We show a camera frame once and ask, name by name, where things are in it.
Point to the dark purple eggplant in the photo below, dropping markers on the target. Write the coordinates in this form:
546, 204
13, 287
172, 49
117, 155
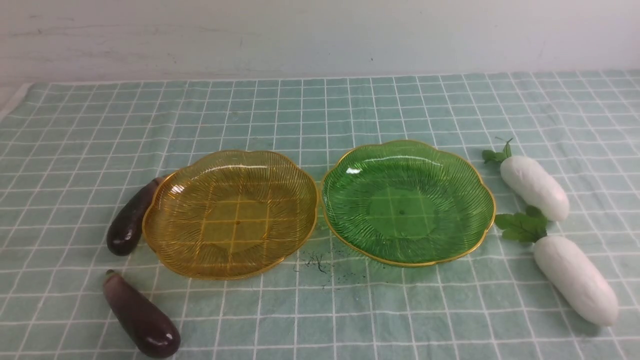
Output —
126, 230

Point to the white radish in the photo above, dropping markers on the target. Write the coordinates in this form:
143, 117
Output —
528, 178
565, 265

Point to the light purple eggplant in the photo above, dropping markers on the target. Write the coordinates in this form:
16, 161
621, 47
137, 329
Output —
151, 330

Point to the green glass plate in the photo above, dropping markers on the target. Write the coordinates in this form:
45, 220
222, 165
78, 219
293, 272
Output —
407, 204

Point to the amber glass plate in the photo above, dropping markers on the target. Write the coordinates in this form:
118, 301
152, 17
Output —
233, 214

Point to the green checkered tablecloth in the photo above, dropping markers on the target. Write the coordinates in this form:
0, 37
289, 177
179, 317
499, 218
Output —
73, 154

